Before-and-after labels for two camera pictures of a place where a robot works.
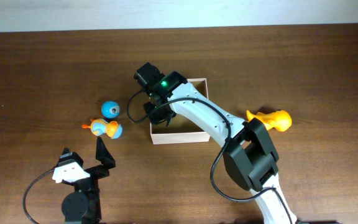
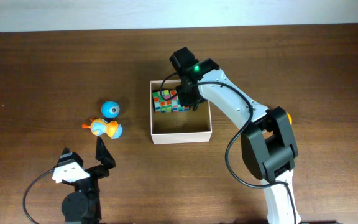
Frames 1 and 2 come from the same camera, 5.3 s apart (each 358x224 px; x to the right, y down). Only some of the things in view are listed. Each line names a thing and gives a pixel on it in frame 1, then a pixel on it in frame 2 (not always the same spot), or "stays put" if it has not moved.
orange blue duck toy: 100,127 stays put
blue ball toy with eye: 110,109 stays put
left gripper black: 102,170 stays put
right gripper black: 159,115 -> 189,97
